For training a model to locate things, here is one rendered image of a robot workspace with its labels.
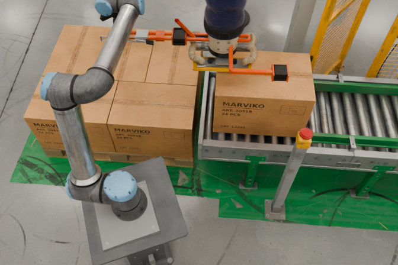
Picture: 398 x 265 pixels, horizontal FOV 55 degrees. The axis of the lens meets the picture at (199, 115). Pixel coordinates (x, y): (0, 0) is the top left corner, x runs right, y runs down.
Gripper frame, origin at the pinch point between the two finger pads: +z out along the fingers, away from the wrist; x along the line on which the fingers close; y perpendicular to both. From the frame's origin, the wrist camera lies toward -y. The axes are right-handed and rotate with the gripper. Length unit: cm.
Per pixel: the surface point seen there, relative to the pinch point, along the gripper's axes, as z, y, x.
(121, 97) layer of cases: 68, -12, 7
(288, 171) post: 57, 103, -52
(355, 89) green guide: 63, 158, 22
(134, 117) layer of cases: 68, 1, -9
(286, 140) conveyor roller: 68, 106, -22
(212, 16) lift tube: -21, 53, -7
